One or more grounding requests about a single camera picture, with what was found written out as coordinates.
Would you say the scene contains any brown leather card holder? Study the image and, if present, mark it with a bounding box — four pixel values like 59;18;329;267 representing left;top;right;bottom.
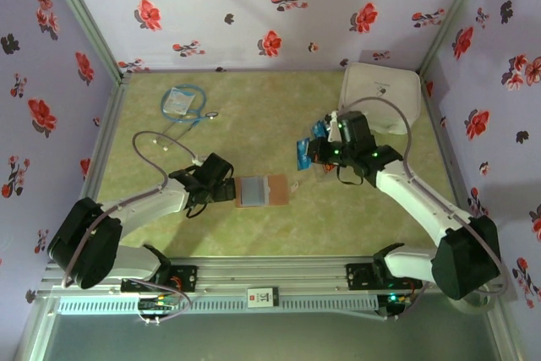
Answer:
234;173;299;209

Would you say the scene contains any white zip pouch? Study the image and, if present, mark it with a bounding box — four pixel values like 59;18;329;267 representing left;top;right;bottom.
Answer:
337;62;423;136

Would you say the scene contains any blue stethoscope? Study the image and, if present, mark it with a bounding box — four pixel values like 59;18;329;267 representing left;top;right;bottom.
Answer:
155;84;220;153

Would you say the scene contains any white blue sachet packet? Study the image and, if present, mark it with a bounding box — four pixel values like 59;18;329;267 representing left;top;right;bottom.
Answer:
163;86;196;116

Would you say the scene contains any red white label tag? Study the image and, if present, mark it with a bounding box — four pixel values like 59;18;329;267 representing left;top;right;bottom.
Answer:
246;287;280;309

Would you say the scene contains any clear tape roll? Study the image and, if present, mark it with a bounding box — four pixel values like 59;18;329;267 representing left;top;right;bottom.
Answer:
458;293;496;315

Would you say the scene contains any grey right arm cable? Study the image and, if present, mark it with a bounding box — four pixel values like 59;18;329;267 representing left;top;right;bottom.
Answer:
336;96;508;320

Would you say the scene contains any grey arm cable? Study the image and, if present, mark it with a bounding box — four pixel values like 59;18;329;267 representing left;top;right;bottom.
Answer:
61;131;199;288
336;96;508;320

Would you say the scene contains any grey left arm cable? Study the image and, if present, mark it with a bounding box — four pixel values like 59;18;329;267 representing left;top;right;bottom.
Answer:
61;131;199;288

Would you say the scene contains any aluminium side rail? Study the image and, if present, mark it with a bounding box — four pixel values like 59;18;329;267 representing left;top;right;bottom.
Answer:
82;72;134;201
418;72;485;259

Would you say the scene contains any long aluminium rail beam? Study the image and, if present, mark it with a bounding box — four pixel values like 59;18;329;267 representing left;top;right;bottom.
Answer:
36;254;517;302

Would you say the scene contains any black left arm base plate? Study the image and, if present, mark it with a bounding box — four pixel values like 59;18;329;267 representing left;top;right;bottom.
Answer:
121;265;199;293

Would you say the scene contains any white slotted cable duct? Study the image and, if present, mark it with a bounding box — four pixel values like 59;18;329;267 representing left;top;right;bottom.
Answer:
57;295;380;315

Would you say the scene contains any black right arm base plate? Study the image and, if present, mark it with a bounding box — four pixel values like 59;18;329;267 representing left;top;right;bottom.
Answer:
345;262;423;291

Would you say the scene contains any controller board with wires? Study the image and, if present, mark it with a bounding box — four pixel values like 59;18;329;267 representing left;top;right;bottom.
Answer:
137;278;194;326
378;291;418;320

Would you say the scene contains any aluminium corner post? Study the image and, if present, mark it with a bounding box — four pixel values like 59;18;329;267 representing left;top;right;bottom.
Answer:
40;0;128;82
418;0;494;74

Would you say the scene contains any aluminium frame leg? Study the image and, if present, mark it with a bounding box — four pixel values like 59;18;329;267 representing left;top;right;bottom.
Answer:
12;297;60;361
485;299;525;361

